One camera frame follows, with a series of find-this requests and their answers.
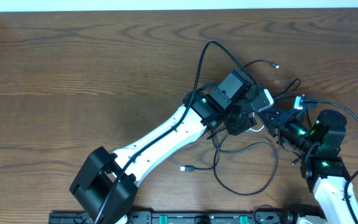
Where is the white USB cable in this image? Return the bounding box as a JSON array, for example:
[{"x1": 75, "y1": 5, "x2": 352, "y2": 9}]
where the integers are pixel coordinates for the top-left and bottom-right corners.
[{"x1": 247, "y1": 111, "x2": 266, "y2": 133}]

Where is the long black USB cable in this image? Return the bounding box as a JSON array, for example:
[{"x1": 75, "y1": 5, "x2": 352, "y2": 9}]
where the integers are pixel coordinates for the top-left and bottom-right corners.
[{"x1": 180, "y1": 124, "x2": 280, "y2": 197}]

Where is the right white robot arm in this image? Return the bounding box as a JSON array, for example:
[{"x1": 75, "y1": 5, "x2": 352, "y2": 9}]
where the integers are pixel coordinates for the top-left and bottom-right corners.
[{"x1": 258, "y1": 108, "x2": 358, "y2": 223}]

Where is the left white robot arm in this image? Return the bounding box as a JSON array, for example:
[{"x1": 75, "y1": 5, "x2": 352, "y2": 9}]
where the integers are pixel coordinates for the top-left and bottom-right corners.
[{"x1": 70, "y1": 70, "x2": 274, "y2": 223}]

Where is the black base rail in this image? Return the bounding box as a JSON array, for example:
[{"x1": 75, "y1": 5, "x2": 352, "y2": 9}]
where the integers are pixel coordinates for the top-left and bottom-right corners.
[{"x1": 48, "y1": 203, "x2": 326, "y2": 224}]

